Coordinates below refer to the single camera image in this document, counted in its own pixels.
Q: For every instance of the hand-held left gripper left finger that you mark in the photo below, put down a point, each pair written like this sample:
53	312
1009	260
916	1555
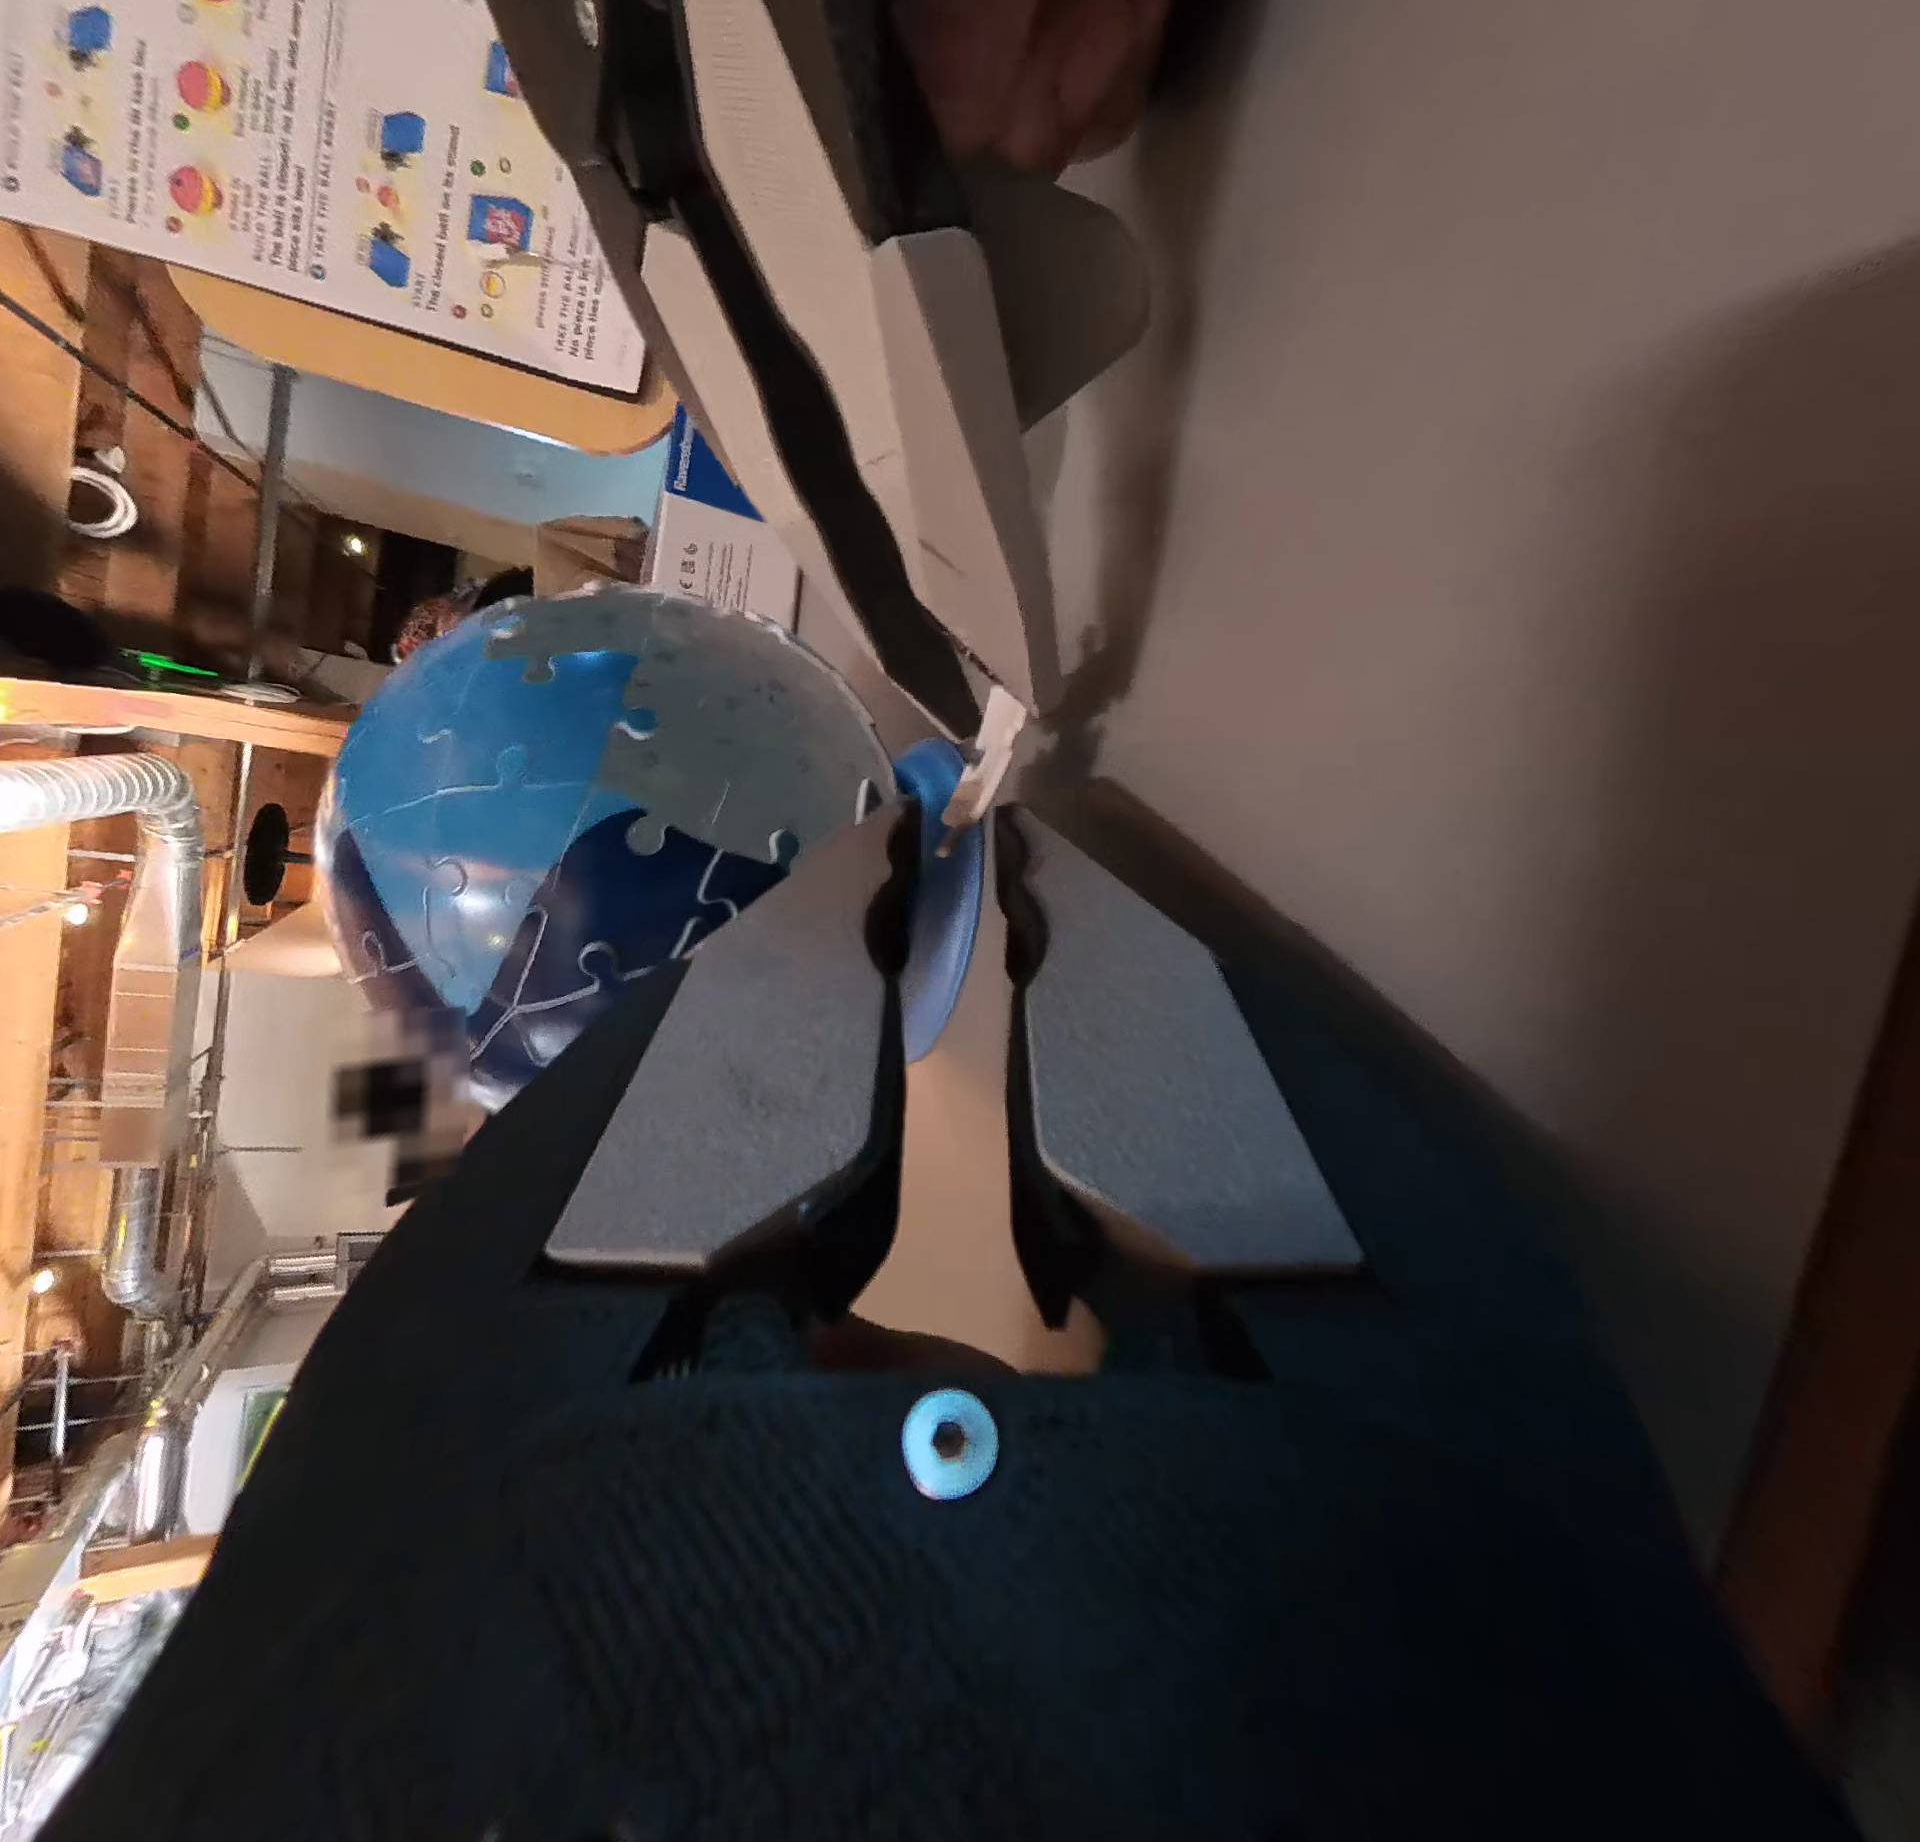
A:
736	1092

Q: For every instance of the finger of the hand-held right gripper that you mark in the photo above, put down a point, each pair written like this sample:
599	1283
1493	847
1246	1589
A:
720	359
960	418

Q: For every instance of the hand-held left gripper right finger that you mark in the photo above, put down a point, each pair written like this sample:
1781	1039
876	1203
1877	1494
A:
1171	1092

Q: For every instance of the small curved puzzle piece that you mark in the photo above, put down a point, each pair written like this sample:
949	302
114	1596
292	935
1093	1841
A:
983	770

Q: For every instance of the blue puzzle ball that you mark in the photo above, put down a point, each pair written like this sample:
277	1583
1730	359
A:
496	762

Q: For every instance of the printed puzzle box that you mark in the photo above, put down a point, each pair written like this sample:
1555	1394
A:
720	552

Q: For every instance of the person's right hand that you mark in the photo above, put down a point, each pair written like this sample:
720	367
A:
1051	42

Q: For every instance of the printed instruction sheet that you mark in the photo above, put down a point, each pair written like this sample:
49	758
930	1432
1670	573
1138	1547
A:
300	116

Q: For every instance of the black disc on rod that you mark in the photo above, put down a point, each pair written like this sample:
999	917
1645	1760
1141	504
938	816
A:
270	853

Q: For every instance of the silver flexible ventilation duct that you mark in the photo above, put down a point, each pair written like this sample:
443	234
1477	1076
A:
106	793

